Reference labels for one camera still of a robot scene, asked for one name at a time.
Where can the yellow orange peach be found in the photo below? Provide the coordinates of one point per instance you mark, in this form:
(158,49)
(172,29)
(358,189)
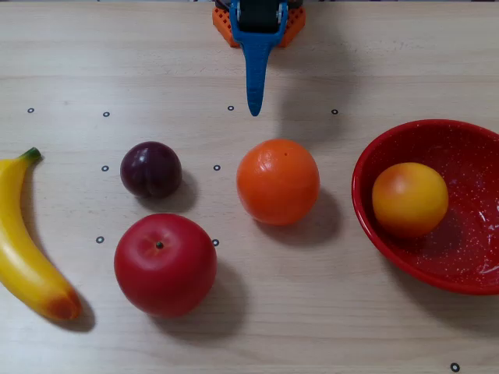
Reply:
(409,200)

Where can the red speckled bowl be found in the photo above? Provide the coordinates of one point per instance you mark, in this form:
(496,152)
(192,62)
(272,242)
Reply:
(468,253)

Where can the dark purple plum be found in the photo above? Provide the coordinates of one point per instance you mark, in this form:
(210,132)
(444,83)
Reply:
(151,169)

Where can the orange robot arm with base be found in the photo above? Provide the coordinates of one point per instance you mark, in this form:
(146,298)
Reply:
(222,27)

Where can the dark grey table clamp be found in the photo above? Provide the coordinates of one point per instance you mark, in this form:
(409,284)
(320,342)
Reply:
(221,3)
(296,3)

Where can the red apple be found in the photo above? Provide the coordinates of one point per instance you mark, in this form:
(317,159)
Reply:
(165,269)

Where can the yellow banana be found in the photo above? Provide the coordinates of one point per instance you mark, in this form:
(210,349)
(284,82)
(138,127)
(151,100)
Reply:
(19,253)

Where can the orange fruit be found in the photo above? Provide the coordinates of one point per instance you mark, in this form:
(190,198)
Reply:
(277,183)

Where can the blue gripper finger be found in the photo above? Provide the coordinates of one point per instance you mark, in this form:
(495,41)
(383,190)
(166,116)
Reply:
(255,70)

